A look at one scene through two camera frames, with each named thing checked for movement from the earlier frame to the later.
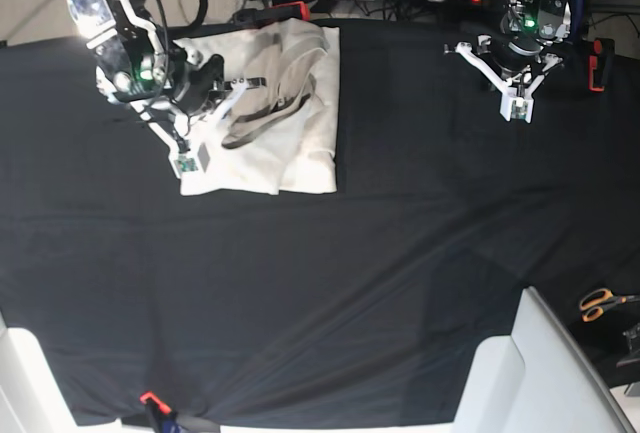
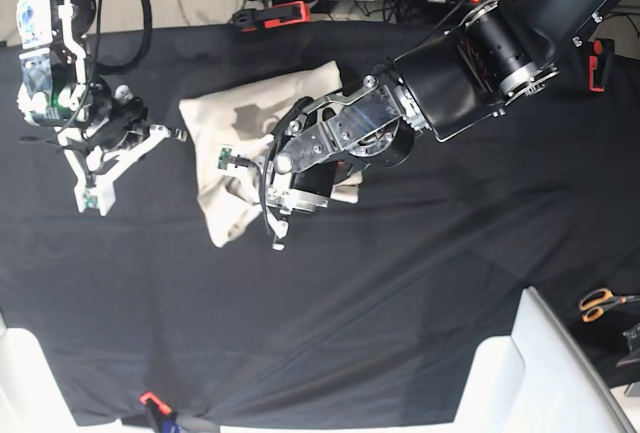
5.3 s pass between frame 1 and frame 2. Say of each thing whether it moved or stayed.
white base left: stayed
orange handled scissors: stayed
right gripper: moved
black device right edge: stayed
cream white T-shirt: moved
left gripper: moved
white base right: stayed
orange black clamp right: stayed
